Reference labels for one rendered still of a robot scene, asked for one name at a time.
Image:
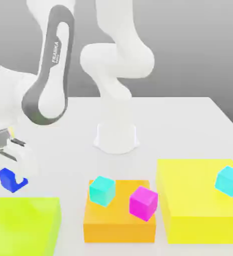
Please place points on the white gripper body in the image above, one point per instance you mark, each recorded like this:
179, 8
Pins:
26, 160

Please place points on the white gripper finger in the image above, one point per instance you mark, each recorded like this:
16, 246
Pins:
18, 177

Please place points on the small blue cube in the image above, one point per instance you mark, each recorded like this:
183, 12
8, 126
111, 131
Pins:
6, 180

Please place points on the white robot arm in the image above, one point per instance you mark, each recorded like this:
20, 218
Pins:
116, 60

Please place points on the small cyan cube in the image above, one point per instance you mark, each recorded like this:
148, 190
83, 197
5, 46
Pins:
229, 181
102, 191

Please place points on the small magenta cube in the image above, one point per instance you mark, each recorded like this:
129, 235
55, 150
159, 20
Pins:
142, 203

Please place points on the large lime box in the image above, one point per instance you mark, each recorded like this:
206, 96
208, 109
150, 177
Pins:
22, 226

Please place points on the large orange box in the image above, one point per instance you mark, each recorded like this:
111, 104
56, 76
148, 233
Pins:
118, 228

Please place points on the large yellow box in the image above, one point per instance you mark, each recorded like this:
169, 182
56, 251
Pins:
192, 200

